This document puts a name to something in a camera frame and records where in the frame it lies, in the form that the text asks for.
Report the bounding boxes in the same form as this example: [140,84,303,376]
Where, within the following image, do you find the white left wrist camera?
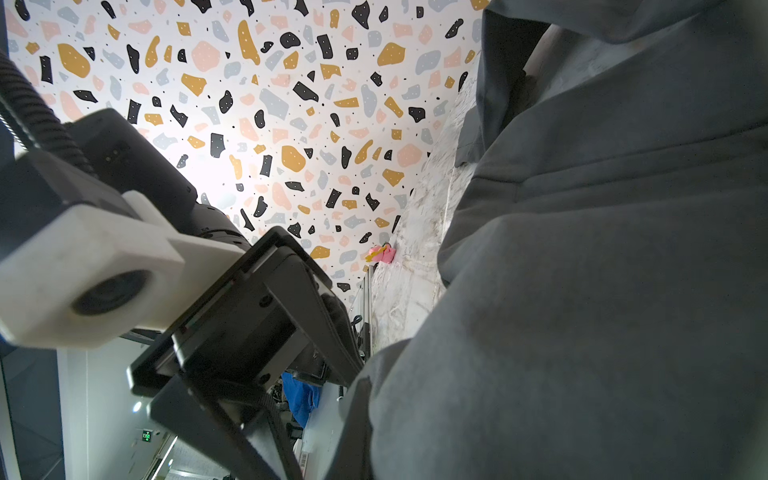
[1,191,244,348]

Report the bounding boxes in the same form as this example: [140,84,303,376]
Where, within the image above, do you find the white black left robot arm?
[1,109,362,479]

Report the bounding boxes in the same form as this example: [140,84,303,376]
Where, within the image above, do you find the dark grey zip jacket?
[327,1,767,479]

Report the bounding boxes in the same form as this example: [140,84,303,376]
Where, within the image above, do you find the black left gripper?
[127,227,363,479]

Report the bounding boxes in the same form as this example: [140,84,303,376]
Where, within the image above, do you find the small pink white object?
[365,243,396,264]

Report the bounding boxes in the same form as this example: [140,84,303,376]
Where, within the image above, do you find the black corrugated cable conduit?
[0,50,97,181]

